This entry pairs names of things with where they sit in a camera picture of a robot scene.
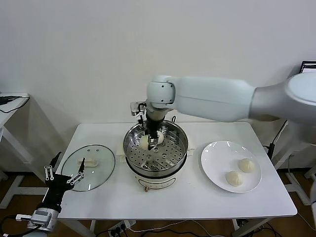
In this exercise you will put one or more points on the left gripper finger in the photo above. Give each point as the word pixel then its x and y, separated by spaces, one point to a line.
pixel 81 166
pixel 55 161

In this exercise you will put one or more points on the white electric cooker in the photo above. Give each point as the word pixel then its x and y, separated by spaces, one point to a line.
pixel 158 182

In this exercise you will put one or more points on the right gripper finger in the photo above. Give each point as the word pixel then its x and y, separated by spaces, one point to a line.
pixel 153 143

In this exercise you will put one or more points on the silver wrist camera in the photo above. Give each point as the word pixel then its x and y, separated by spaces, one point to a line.
pixel 135 109
pixel 40 215

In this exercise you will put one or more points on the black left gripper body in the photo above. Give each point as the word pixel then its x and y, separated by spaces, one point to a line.
pixel 58 184

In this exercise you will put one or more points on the white power strip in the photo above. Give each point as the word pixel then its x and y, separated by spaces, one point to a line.
pixel 121 225

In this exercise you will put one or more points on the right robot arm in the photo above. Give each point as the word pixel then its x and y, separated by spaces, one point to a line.
pixel 209 98

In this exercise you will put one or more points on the perforated steel steamer basket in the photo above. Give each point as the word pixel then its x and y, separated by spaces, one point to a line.
pixel 172 153

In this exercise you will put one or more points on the round glass lid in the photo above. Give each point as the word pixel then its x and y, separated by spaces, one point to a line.
pixel 98 160

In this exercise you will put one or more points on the white side table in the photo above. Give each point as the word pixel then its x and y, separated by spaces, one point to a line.
pixel 295 184
pixel 10 116

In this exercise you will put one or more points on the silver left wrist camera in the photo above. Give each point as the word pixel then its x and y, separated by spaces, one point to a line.
pixel 40 215

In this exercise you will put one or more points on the round white plate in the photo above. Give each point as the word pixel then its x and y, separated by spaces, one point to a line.
pixel 214 160

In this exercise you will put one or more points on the white steamed baozi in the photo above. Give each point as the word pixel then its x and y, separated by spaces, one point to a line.
pixel 144 143
pixel 234 178
pixel 160 138
pixel 246 165

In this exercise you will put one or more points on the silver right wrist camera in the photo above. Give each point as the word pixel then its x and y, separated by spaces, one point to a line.
pixel 135 109

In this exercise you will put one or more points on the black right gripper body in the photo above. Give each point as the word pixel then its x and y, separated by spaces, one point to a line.
pixel 152 126

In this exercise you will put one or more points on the grey open laptop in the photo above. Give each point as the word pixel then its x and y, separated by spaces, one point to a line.
pixel 308 66

